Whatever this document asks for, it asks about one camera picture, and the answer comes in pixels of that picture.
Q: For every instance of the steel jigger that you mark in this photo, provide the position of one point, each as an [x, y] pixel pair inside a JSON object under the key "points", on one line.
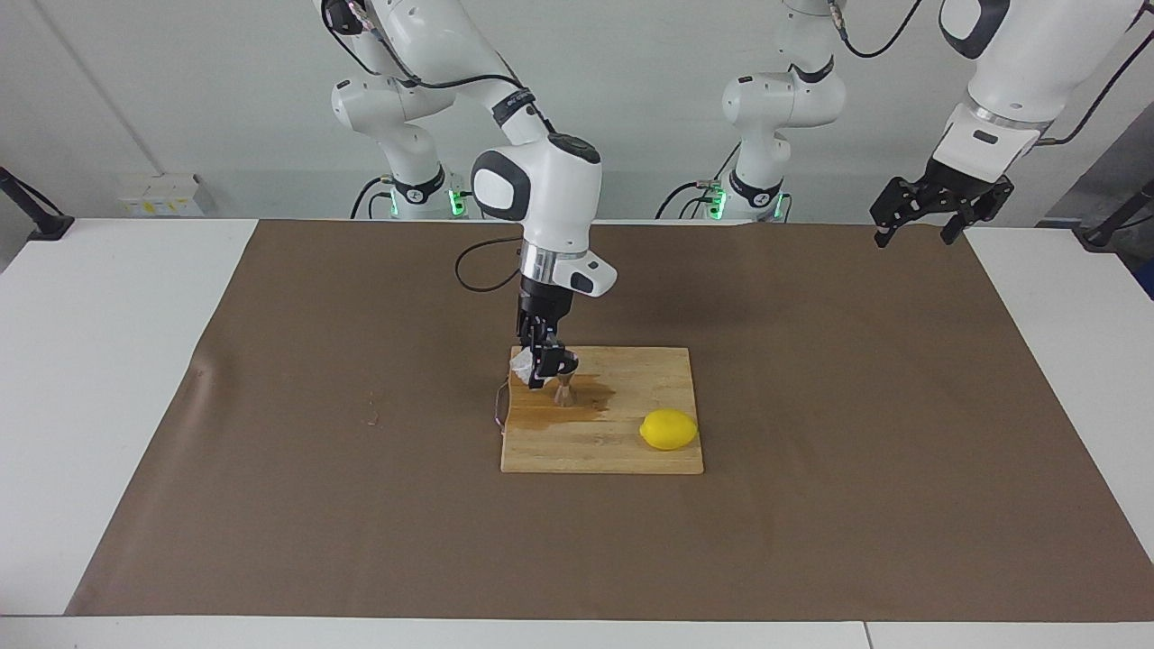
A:
{"points": [[564, 392]]}

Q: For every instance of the white socket box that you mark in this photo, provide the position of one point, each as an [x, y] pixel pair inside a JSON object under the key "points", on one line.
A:
{"points": [[162, 196]]}

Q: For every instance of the yellow lemon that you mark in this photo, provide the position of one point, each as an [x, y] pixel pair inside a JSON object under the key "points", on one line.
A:
{"points": [[669, 430]]}

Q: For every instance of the black clamp stand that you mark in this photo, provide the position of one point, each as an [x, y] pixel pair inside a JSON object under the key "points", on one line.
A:
{"points": [[1102, 236], [45, 223]]}

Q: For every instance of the blue object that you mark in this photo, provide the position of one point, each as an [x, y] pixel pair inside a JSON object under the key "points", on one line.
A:
{"points": [[1148, 279]]}

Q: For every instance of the wooden cutting board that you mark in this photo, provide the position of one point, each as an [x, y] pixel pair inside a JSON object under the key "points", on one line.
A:
{"points": [[595, 451]]}

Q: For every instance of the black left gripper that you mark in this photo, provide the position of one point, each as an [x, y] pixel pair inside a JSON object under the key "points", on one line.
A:
{"points": [[956, 189]]}

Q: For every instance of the brown paper table mat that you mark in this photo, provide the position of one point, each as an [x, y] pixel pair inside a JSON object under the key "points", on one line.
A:
{"points": [[577, 541]]}

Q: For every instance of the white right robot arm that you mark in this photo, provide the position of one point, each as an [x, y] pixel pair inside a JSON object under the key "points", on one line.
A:
{"points": [[541, 180]]}

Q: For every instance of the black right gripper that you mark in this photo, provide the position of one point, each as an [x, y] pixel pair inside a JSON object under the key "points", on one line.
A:
{"points": [[541, 311]]}

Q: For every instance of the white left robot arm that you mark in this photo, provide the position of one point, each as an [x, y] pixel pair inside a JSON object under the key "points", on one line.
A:
{"points": [[1019, 63]]}

